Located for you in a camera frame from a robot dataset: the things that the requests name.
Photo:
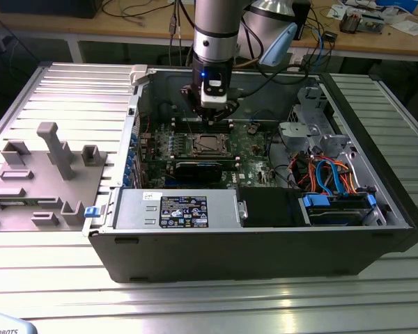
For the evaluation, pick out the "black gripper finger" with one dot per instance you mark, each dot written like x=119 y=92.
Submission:
x=231 y=106
x=191 y=99

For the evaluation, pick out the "metal locking lever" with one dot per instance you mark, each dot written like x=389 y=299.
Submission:
x=189 y=122

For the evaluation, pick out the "silver CPU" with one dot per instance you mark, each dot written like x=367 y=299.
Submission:
x=209 y=143

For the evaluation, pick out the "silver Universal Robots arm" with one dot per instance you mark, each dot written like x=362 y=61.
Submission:
x=216 y=31

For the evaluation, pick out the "green motherboard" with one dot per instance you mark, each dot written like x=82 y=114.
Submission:
x=251 y=163

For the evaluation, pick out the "grey metal drive cage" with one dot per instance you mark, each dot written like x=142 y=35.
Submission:
x=296 y=134

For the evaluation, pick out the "black graphics card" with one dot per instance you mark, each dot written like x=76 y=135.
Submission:
x=195 y=172

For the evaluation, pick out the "black plastic shroud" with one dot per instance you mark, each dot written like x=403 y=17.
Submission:
x=268 y=208

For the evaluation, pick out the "small black box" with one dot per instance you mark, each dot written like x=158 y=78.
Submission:
x=330 y=36

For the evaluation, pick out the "grey power supply unit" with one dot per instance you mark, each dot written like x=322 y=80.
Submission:
x=136 y=208

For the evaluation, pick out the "wooden desk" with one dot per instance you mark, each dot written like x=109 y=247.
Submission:
x=90 y=28

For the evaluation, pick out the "metal heat sink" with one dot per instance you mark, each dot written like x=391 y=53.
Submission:
x=350 y=22

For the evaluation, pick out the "hard disk in blue carrier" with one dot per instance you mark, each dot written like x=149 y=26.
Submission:
x=334 y=212

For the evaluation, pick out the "blue case latch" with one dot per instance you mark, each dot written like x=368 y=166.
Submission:
x=92 y=212

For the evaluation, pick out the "black PC case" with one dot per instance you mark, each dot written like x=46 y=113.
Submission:
x=230 y=257

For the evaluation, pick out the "grey electronics box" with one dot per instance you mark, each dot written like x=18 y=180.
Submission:
x=372 y=23

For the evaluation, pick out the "black monitor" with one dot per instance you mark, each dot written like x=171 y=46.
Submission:
x=45 y=8

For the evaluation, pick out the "grey parts rack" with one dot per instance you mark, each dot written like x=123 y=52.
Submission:
x=38 y=188

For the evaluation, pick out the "white paper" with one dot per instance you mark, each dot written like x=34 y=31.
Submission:
x=409 y=28

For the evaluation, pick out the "blue box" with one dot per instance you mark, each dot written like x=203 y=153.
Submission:
x=397 y=4

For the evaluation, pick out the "pale blue teach pendant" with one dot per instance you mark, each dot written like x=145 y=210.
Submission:
x=3 y=323

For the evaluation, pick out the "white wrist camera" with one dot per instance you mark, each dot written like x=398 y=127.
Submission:
x=214 y=99

